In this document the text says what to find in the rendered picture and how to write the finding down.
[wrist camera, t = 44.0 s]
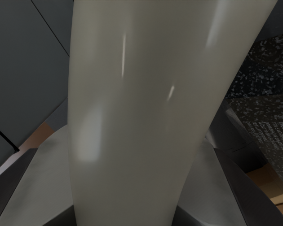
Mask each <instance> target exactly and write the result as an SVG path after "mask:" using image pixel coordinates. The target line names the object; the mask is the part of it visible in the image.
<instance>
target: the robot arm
mask: <svg viewBox="0 0 283 226"><path fill-rule="evenodd" d="M0 226H77V224H76V218H75V211H74V205H73V199H72V191H71V180H70V170H69V156H68V128H67V125H65V126H64V127H62V128H60V129H59V130H57V131H56V132H54V133H53V134H52V135H51V136H49V137H48V138H47V139H46V140H45V141H44V142H43V143H42V144H41V145H40V146H39V147H38V148H30V149H28V150H27V151H26V152H25V153H24V154H23V155H22V156H20V157H19V158H18V159H17V160H16V161H15V162H14V163H13V164H12V165H11V166H10V167H8V168H7V169H6V170H5V171H4V172H3V173H2V174H1V175H0ZM171 226H283V214H282V213H281V212H280V210H279V209H278V208H277V207H276V206H275V204H274V203H273V202H272V201H271V200H270V199H269V197H268V196H267V195H266V194H265V193H264V192H263V191H262V190H261V189H260V188H259V187H258V186H257V185H256V184H255V183H254V182H253V181H252V180H251V179H250V178H249V177H248V176H247V175H246V174H245V173H244V172H243V171H242V170H241V169H240V167H239V166H238V165H237V164H236V163H235V162H234V161H233V160H232V159H231V158H230V157H229V156H228V155H227V154H226V153H225V152H224V151H223V150H222V149H221V148H214V147H213V145H212V144H211V143H210V142H209V141H208V140H207V139H206V138H204V139H203V141H202V144H201V146H200V148H199V150H198V152H197V154H196V157H195V159H194V162H193V164H192V166H191V169H190V171H189V173H188V175H187V178H186V181H185V183H184V186H183V189H182V191H181V194H180V197H179V200H178V203H177V207H176V210H175V213H174V217H173V220H172V225H171Z"/></svg>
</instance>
